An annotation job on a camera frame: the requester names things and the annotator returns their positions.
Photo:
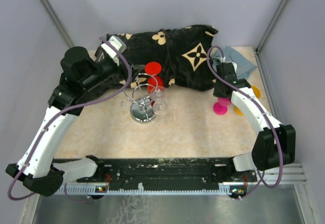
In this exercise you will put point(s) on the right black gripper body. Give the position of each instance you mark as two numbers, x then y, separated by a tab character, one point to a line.
217	91

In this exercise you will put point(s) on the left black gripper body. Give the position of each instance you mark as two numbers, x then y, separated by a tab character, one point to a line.
104	69

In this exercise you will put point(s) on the red plastic wine glass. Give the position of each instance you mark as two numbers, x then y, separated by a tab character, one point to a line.
153	68

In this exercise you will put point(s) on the pink plastic wine glass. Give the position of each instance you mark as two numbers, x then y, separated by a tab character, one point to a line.
221	106

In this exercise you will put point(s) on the yellow plastic wine glass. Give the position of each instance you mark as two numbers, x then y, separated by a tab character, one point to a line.
257	93

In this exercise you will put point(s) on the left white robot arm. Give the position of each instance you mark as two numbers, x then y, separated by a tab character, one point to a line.
83	82

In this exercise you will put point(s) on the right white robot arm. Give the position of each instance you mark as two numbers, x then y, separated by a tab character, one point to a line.
274	142

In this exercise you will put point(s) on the chrome wine glass rack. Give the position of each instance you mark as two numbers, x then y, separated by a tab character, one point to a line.
141	106

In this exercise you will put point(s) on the clear wine glass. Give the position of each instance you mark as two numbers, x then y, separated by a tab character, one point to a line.
158	94

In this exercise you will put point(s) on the blue denim cloth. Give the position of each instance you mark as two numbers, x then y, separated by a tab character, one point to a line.
245	67

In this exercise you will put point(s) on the black patterned plush blanket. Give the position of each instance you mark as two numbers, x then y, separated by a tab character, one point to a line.
182	54

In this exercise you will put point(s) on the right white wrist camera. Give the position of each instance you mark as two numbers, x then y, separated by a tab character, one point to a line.
224	60

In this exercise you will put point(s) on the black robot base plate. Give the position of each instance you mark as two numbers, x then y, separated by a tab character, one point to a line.
167	173

